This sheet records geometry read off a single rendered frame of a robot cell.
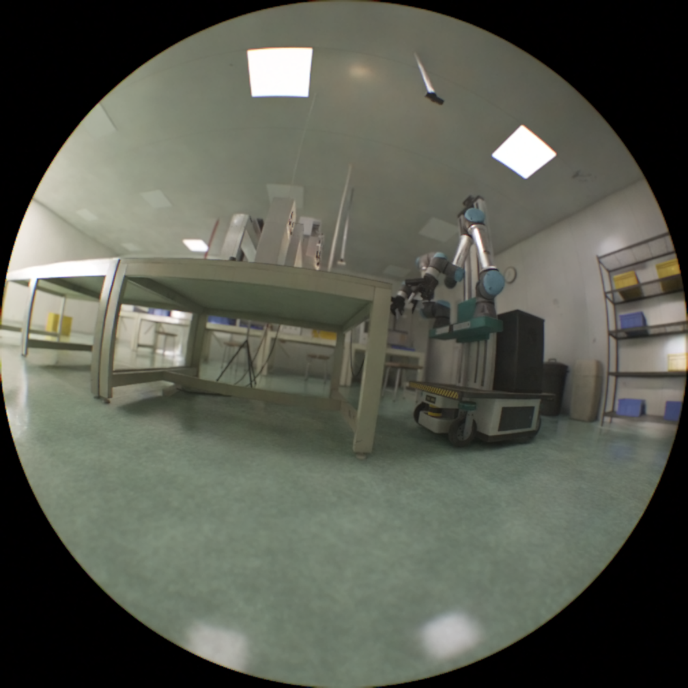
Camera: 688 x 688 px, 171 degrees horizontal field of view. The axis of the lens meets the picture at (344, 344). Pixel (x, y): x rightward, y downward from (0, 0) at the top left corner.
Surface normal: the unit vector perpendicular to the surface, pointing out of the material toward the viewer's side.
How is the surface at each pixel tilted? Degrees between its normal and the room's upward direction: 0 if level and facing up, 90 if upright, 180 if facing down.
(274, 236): 90
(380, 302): 90
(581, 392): 94
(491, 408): 90
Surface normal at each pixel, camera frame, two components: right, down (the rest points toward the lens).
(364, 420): 0.15, -0.06
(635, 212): -0.98, -0.14
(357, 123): -0.13, 0.99
